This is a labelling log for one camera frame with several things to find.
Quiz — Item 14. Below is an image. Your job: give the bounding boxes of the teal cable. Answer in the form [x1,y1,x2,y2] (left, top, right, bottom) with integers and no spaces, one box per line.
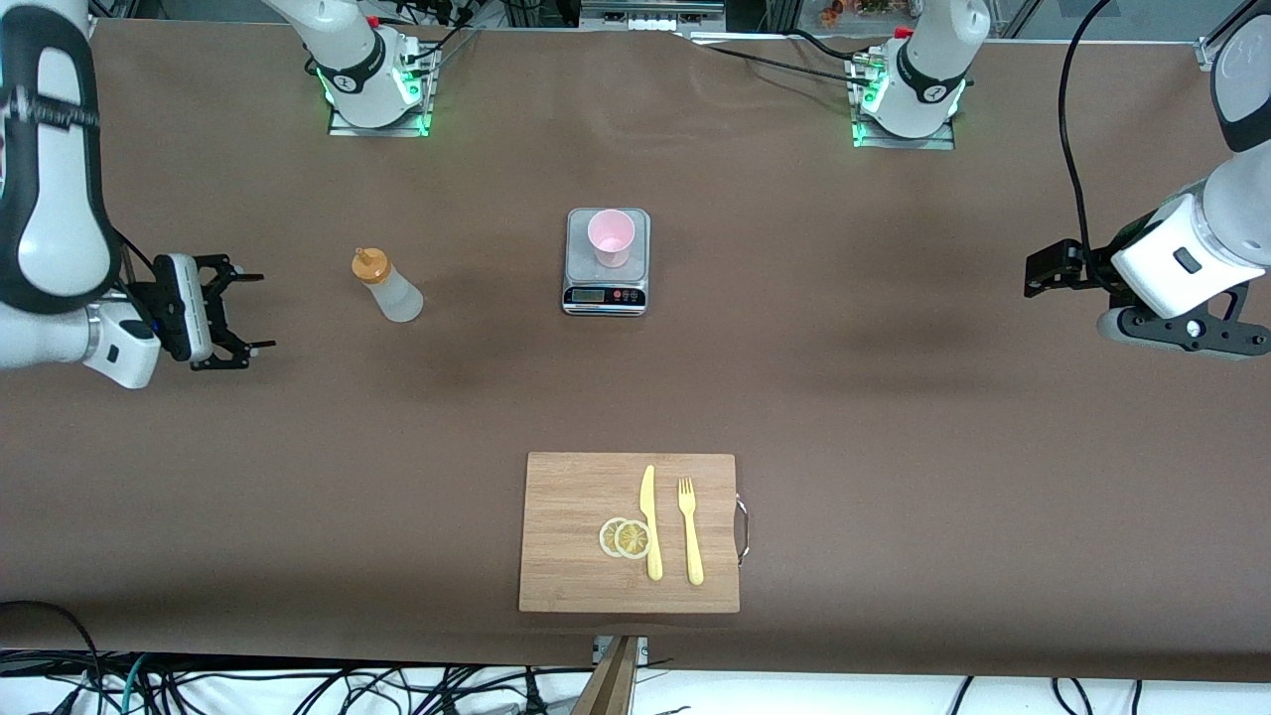
[119,655,150,715]

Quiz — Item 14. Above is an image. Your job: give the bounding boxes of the wooden post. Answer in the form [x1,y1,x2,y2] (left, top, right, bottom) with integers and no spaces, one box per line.
[571,636,638,715]

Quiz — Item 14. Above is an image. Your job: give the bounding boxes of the yellow plastic knife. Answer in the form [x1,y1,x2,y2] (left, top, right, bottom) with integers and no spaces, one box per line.
[638,465,664,582]

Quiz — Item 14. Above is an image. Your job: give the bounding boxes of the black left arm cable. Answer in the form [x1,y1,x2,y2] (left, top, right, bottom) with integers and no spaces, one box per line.
[1058,0,1115,254]

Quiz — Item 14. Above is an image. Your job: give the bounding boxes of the yellow plastic fork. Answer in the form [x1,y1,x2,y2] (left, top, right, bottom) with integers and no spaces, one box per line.
[677,478,705,586]

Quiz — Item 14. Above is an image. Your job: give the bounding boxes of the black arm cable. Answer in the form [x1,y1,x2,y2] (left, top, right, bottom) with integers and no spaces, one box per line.
[111,228,160,294]
[1058,0,1115,254]

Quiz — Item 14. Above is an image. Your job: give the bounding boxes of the clear sauce bottle orange cap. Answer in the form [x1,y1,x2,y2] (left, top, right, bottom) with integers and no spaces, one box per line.
[352,247,425,324]

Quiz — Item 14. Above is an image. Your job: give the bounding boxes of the pink plastic cup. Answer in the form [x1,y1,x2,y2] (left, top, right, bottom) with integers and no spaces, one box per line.
[587,209,636,269]

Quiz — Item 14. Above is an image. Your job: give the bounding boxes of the white power strip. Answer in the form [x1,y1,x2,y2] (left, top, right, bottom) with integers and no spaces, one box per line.
[579,0,728,34]

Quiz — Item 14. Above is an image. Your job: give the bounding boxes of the silver digital kitchen scale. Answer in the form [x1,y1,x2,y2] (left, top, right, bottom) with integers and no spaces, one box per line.
[562,207,652,317]

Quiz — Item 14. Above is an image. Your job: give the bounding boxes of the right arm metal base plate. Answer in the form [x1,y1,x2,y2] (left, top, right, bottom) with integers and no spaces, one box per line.
[328,107,434,138]

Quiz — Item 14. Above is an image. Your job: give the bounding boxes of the wooden cutting board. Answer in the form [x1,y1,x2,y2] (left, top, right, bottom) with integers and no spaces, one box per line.
[518,452,752,615]

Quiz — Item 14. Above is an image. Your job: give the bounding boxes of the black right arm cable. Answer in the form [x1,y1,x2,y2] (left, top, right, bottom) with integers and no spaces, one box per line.
[111,228,160,294]

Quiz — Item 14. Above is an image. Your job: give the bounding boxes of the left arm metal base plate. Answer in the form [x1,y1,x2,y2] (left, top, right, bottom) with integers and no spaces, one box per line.
[852,117,956,152]

